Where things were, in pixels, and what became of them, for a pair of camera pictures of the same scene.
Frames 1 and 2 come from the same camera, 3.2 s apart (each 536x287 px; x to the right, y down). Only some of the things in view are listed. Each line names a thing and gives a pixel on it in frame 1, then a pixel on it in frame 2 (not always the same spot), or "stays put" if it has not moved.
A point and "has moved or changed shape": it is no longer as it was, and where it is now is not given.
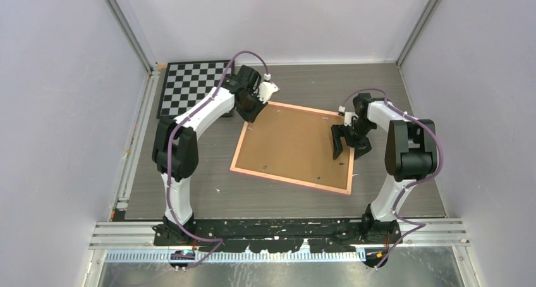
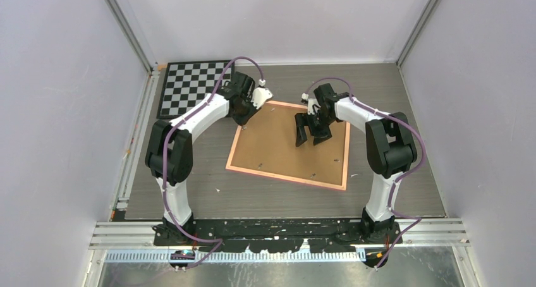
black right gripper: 361,146 -> 302,120
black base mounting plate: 279,235 stays put
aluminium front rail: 140,235 stays put
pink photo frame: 237,152 has moved or changed shape
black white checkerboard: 186,83 stays put
